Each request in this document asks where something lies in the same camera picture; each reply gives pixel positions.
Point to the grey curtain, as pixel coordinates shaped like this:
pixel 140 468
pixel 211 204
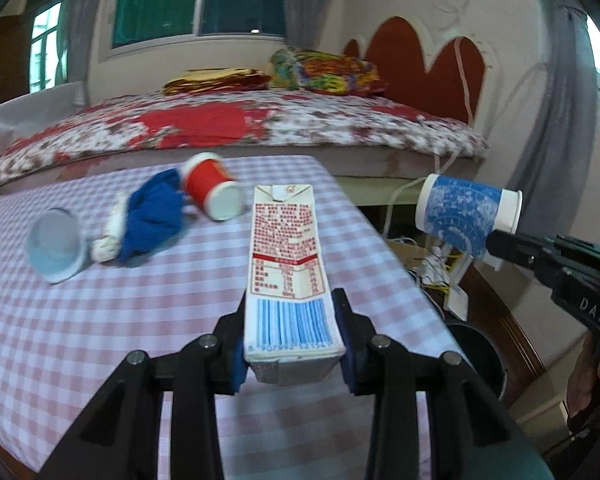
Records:
pixel 553 167

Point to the red heart headboard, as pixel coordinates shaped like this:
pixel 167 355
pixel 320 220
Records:
pixel 446 81

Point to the milk carton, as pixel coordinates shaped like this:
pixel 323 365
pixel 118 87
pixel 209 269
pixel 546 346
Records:
pixel 291 335

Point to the folded yellow red blanket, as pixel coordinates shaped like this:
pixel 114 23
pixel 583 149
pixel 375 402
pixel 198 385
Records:
pixel 211 80

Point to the pink checkered tablecloth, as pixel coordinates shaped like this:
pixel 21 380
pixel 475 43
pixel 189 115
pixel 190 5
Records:
pixel 58 343

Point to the blue crumpled cloth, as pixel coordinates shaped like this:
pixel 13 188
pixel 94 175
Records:
pixel 141 221

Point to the red paper cup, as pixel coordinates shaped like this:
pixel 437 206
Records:
pixel 205 179

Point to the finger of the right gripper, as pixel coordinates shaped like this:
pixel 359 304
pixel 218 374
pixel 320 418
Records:
pixel 543 256

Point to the green framed window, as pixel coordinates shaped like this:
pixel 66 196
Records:
pixel 135 22

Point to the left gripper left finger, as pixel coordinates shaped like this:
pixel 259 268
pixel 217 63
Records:
pixel 230 367

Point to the light blue paper cup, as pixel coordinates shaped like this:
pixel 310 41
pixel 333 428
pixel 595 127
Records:
pixel 55 246

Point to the floral red bedspread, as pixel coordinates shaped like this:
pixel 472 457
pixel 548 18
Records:
pixel 263 118

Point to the blue patterned paper cup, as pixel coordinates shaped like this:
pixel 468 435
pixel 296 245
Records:
pixel 464 213

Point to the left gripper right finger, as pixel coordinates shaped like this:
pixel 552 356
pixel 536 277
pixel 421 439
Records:
pixel 356 331

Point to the white sheet covered table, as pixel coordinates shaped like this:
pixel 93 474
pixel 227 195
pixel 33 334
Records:
pixel 24 116

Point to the black trash bin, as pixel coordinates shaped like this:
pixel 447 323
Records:
pixel 482 354

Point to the colourful pillow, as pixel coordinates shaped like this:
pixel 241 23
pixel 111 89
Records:
pixel 320 72

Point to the person's right hand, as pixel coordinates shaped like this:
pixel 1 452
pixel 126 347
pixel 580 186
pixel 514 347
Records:
pixel 581 384

